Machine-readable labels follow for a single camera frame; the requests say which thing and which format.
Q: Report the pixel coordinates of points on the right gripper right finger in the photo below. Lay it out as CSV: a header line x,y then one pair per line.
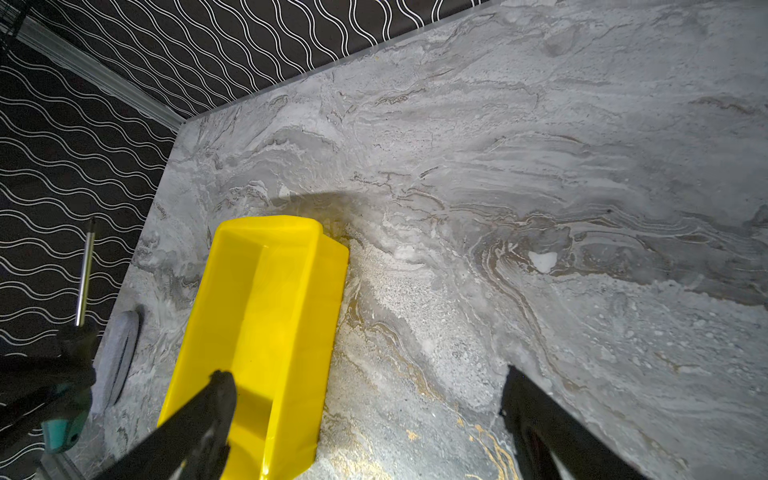
x,y
547,437

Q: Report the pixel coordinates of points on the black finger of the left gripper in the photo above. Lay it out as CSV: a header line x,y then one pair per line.
x,y
30,383

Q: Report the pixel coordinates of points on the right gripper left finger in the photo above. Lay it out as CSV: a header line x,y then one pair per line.
x,y
191,444

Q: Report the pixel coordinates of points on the green handled screwdriver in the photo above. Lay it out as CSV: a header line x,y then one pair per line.
x,y
64,425

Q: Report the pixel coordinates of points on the yellow plastic bin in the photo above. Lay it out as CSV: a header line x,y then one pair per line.
x,y
266,311

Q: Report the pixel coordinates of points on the grey round disc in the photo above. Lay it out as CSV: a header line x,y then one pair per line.
x,y
113,360

